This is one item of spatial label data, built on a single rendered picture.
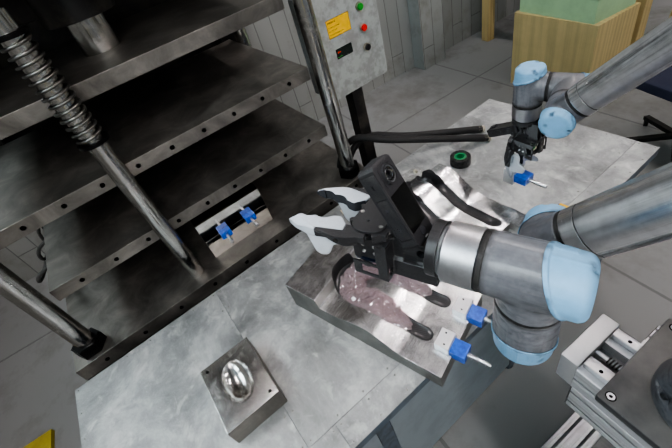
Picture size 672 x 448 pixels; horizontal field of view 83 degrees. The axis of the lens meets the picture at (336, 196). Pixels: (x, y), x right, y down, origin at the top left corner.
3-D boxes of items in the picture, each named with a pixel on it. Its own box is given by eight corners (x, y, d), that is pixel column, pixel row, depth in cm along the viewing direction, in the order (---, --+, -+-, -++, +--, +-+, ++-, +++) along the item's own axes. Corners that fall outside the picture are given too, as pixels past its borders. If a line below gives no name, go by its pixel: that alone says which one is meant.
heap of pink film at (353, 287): (436, 286, 108) (434, 269, 103) (406, 337, 99) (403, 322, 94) (361, 255, 123) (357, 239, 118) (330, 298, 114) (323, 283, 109)
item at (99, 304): (372, 180, 171) (370, 169, 167) (87, 380, 129) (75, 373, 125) (282, 125, 229) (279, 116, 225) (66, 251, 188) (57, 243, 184)
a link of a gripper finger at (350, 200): (322, 216, 61) (362, 240, 55) (315, 186, 58) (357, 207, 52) (336, 206, 63) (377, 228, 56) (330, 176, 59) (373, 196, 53)
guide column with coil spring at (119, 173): (241, 317, 167) (4, 7, 83) (230, 325, 165) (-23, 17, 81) (236, 309, 171) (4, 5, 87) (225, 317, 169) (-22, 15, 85)
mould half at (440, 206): (533, 239, 119) (537, 208, 110) (478, 290, 111) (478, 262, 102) (417, 177, 154) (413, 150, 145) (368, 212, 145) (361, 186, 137)
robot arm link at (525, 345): (564, 307, 53) (577, 258, 46) (549, 382, 47) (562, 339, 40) (504, 289, 57) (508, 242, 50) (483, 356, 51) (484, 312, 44)
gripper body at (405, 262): (349, 270, 53) (433, 299, 46) (339, 223, 48) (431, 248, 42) (375, 236, 58) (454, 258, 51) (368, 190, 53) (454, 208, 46)
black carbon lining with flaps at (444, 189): (504, 225, 117) (506, 203, 111) (470, 256, 112) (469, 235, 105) (421, 180, 141) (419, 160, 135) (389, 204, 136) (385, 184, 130)
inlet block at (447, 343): (494, 361, 93) (495, 351, 89) (486, 380, 90) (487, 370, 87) (443, 337, 100) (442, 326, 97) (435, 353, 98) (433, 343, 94)
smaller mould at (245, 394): (287, 401, 100) (278, 390, 96) (239, 443, 96) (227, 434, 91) (255, 348, 114) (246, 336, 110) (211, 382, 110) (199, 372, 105)
